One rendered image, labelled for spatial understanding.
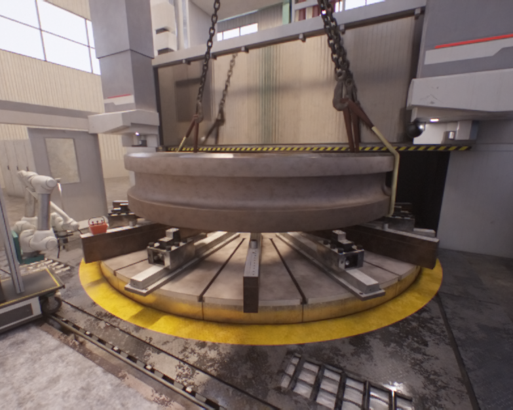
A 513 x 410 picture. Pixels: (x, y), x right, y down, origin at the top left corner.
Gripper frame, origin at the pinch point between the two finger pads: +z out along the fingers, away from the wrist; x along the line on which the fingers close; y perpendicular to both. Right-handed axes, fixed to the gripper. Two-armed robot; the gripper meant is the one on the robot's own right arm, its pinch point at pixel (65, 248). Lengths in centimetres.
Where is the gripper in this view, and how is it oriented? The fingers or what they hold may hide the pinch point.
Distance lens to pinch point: 371.8
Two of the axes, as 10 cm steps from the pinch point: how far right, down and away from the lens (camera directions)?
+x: 7.6, 1.4, -6.3
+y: -6.5, 1.6, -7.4
